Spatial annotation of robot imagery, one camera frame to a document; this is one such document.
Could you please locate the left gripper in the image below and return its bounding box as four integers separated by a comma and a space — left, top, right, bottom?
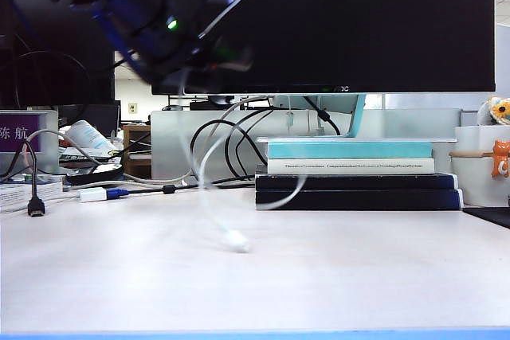
159, 0, 256, 96

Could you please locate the white charging cable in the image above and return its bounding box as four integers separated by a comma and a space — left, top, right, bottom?
177, 68, 308, 254

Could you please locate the grey partition panel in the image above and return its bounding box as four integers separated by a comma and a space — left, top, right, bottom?
150, 108, 462, 182

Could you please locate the dark computer screen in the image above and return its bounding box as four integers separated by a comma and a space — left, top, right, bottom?
57, 103, 121, 138

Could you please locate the wooden cabinet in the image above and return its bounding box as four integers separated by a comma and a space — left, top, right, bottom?
121, 124, 152, 180

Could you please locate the black AOC monitor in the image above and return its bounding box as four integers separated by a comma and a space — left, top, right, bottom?
182, 0, 497, 96

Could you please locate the black flat round object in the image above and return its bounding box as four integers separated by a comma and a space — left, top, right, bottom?
65, 163, 125, 186

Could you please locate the teal and silver monitor stand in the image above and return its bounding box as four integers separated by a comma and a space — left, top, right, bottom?
254, 94, 459, 144

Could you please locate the purple name plate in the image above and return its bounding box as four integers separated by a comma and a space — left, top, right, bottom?
0, 110, 60, 176

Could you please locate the white adapter dongle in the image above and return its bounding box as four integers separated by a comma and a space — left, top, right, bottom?
78, 187, 108, 203

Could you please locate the teal and white textbook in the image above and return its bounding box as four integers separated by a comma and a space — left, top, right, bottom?
265, 141, 436, 176

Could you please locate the navy hardcover book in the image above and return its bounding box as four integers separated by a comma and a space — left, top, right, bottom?
254, 189, 465, 212
254, 174, 458, 192

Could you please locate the white printed box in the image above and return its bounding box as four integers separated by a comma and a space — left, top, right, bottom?
0, 180, 64, 213

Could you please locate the white cardboard box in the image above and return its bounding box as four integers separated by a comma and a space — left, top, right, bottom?
453, 124, 510, 154

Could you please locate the round wooden mug lid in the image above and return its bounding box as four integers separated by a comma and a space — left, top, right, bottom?
449, 150, 496, 158

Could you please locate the white ceramic mug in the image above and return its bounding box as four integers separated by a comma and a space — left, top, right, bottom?
449, 152, 510, 209

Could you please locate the orange cat figurine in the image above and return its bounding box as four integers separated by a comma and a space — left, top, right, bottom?
492, 139, 510, 178

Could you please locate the black mouse pad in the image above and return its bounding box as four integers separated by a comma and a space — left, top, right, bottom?
463, 206, 510, 231

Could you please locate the black looped cable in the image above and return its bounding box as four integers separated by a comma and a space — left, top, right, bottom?
224, 116, 268, 180
189, 107, 277, 190

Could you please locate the white hanging cable tag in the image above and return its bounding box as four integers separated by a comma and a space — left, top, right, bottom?
284, 95, 296, 137

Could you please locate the black monitor power cable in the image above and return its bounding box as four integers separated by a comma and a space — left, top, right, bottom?
302, 95, 342, 137

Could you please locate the black cable with blue connector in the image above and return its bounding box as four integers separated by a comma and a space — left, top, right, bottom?
105, 182, 256, 200

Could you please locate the grey cable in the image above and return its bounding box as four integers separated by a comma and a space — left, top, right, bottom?
23, 95, 276, 188

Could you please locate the black HDMI cable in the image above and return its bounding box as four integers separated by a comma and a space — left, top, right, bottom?
0, 140, 46, 220

